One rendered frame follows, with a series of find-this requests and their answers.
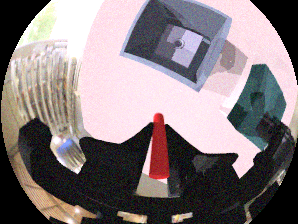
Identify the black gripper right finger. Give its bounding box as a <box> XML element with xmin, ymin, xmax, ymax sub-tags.
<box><xmin>165</xmin><ymin>124</ymin><xmax>238</xmax><ymax>197</ymax></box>

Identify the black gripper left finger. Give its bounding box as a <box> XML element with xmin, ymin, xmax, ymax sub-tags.
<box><xmin>78</xmin><ymin>121</ymin><xmax>154</xmax><ymax>194</ymax></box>

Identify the red peg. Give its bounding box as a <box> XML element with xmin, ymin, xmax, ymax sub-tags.
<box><xmin>148</xmin><ymin>113</ymin><xmax>170</xmax><ymax>180</ymax></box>

